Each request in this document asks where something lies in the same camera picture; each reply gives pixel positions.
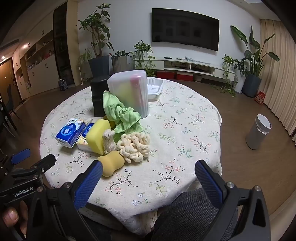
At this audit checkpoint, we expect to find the green cloth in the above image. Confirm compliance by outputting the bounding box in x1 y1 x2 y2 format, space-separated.
102 90 145 134

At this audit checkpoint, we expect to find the tall tree in dark pot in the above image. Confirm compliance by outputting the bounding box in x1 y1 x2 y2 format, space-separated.
77 3 114 79

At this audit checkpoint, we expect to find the beige curtain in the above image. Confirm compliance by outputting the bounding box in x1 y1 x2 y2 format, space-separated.
259 19 296 142

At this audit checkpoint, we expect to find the plant in ribbed grey pot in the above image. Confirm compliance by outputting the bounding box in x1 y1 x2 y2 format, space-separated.
110 50 129 73

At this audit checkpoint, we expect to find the beige knitted toy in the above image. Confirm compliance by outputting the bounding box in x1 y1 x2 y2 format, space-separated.
102 129 115 154

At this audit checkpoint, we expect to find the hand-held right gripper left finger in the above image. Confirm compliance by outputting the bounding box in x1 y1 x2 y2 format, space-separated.
25 160 103 241

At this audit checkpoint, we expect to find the red storage box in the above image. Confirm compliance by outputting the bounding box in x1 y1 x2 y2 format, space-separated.
156 71 175 80
176 72 194 81

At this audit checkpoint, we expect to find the plant in white pot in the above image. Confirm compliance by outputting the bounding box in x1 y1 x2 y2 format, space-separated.
232 59 247 94

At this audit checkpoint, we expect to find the dark glass cabinet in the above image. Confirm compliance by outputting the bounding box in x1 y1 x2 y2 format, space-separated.
53 2 75 87

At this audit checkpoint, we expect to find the grey cylindrical trash can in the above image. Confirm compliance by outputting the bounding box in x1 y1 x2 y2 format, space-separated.
245 113 272 150

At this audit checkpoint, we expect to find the grey fabric chair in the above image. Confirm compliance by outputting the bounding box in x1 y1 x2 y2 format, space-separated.
150 188 238 241

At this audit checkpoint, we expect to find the dark dining chair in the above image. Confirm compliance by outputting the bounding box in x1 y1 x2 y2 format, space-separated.
0 85 21 137

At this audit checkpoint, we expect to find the translucent plastic container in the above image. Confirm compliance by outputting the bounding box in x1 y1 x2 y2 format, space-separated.
107 70 149 119

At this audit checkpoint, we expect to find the pale yellow sponge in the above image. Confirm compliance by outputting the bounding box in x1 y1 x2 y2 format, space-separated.
120 83 132 105

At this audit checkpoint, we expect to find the trailing pothos plant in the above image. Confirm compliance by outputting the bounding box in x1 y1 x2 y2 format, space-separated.
131 40 158 77

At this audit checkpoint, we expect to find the thin plant on white stand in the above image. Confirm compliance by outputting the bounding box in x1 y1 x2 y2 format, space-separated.
77 47 93 85

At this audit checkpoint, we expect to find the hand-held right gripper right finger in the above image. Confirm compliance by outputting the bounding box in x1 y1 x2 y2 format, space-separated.
195 159 271 241

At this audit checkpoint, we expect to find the white wall cabinet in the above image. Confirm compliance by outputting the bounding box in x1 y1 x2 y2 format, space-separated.
13 28 63 98

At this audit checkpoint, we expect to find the white television cabinet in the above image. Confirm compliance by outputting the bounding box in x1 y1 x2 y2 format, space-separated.
134 58 238 80

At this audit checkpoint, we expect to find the trailing vine plant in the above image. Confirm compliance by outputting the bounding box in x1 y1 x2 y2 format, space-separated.
221 54 237 96

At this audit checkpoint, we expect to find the white plastic tray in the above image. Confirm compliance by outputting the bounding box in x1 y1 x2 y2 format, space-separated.
147 78 164 100

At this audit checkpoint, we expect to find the person's left hand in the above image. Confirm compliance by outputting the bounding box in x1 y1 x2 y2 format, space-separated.
0 201 30 232

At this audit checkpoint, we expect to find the pink sponge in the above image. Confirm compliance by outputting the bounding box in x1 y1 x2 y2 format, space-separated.
130 75 143 112

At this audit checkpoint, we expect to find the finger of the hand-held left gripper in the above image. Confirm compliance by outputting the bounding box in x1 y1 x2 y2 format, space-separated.
30 154 56 175
10 149 31 165

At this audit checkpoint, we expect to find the blue tissue pack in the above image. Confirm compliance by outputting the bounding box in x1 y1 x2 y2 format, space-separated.
81 123 95 138
55 118 86 149

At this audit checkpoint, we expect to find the floral tablecloth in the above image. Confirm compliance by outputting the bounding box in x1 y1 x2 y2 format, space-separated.
40 79 222 237

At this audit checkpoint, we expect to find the wooden door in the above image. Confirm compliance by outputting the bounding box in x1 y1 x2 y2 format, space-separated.
0 58 18 105

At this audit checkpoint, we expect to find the red paper bag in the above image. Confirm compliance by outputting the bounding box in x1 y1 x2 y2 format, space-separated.
254 90 267 105

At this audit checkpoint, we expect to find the cream chenille wash mitt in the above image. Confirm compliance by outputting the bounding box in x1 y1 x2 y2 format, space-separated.
117 132 151 163

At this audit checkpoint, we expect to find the black ribbed container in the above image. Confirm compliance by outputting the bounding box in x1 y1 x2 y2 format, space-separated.
90 75 111 117

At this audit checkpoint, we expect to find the broad-leaf plant in dark pot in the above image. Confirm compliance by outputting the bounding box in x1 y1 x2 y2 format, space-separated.
231 25 280 98

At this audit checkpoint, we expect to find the yellow peanut-shaped sponge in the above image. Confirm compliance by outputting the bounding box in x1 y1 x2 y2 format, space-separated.
97 151 125 178

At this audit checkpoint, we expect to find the wall-mounted black television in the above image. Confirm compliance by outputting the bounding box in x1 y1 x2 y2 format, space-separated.
152 8 220 52

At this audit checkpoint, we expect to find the large lemon yellow sponge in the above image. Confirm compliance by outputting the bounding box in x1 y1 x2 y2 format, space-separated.
86 119 112 155

